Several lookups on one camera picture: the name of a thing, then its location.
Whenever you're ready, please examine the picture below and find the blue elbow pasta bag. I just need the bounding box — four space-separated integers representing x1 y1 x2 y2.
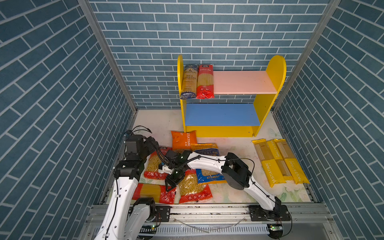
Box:
196 169 227 185

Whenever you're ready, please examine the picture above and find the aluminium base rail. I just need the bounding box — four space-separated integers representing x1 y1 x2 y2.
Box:
80 202 342 240

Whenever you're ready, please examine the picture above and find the aluminium corner post right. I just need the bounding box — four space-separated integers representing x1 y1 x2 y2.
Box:
271 0 341 115

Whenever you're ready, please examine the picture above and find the aluminium corner post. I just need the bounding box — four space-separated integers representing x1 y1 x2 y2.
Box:
78 0 137 114
271 0 341 115

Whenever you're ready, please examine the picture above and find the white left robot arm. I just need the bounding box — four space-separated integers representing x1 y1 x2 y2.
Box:
95 134 159 240

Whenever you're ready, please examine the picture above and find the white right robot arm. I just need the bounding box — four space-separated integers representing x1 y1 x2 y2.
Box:
159 150 282 216

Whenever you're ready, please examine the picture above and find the red macaroni bag front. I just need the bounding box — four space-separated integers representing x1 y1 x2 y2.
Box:
179 170 213 204

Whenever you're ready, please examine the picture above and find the yellow shelf unit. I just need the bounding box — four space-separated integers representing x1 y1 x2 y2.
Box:
180 56 287 138

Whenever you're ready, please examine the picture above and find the aluminium corner post left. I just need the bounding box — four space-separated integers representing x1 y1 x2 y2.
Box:
78 0 137 114

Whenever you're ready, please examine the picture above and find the yellow spaghetti box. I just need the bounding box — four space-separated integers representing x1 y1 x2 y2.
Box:
252 139 286 188
274 139 310 184

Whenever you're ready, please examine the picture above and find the orange pasta bag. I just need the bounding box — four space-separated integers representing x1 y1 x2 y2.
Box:
171 131 198 150

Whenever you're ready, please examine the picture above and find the red spaghetti bag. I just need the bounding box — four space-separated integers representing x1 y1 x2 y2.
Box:
132 183 176 205
196 65 215 99

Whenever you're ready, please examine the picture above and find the red macaroni bag back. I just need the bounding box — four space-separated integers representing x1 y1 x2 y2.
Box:
144 152 169 180

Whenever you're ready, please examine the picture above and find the red macaroni bag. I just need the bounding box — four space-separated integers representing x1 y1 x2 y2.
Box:
144 152 169 180
179 170 213 204

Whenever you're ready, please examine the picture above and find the yellow blue pasta bag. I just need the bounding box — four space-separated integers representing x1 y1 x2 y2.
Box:
191 143 220 156

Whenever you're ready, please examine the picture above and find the dark blue spaghetti bag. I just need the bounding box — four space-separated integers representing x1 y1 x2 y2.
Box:
180 64 199 100

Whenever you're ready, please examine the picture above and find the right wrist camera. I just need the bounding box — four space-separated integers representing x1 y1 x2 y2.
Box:
158 163 173 175

